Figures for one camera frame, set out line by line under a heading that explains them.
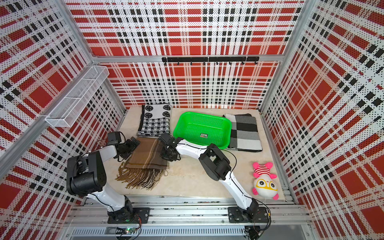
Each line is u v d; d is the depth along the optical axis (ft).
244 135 3.43
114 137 2.51
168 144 2.50
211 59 2.91
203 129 3.55
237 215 2.41
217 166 1.88
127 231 2.27
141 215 2.41
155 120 3.62
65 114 2.26
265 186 2.50
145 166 2.90
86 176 1.55
